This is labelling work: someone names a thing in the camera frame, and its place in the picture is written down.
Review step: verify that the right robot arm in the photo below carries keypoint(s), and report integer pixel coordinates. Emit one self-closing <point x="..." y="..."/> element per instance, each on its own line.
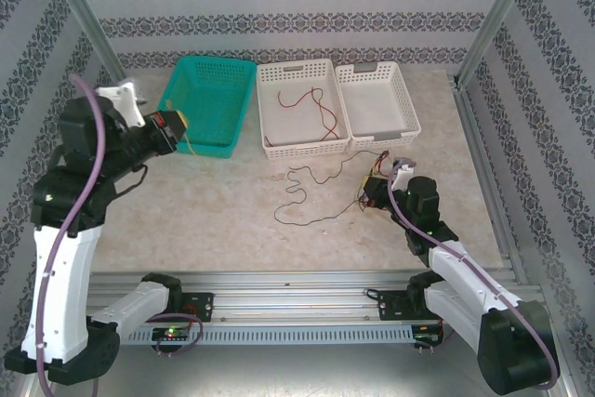
<point x="465" y="276"/>

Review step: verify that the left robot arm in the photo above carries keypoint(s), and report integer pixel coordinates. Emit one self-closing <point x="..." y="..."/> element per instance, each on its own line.
<point x="60" y="299"/>

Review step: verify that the teal plastic basket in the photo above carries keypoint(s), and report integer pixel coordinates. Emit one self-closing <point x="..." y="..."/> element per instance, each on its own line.
<point x="209" y="95"/>

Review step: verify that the small white plastic basket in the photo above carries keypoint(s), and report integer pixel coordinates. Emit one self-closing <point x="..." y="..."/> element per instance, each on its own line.
<point x="376" y="104"/>

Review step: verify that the large white plastic basket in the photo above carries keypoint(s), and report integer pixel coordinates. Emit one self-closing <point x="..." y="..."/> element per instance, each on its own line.
<point x="297" y="123"/>

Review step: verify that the small circuit board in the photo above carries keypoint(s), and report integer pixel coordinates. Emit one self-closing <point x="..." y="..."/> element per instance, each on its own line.
<point x="425" y="334"/>
<point x="172" y="333"/>

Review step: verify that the grey metal panel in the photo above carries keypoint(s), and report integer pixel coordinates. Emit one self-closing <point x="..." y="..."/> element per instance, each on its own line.
<point x="297" y="369"/>

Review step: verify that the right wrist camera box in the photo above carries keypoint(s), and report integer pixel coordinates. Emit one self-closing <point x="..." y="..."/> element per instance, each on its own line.
<point x="403" y="168"/>

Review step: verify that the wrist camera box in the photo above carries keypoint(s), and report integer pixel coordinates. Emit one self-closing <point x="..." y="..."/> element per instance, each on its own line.
<point x="403" y="168"/>
<point x="123" y="99"/>

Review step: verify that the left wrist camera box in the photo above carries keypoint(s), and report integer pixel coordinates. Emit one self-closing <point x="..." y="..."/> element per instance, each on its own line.
<point x="123" y="99"/>

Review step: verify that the aluminium side rail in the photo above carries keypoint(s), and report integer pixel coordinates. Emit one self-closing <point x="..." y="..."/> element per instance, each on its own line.
<point x="483" y="160"/>

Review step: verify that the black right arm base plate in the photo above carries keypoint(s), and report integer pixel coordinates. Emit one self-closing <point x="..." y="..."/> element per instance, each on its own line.
<point x="390" y="306"/>

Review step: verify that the aluminium frame post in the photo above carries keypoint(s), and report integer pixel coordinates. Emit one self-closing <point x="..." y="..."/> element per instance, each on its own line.
<point x="90" y="20"/>
<point x="496" y="20"/>

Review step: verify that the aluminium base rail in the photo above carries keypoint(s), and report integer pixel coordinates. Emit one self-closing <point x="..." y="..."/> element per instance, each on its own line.
<point x="288" y="299"/>

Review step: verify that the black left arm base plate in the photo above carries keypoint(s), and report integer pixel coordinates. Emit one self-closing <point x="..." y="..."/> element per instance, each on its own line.
<point x="204" y="306"/>

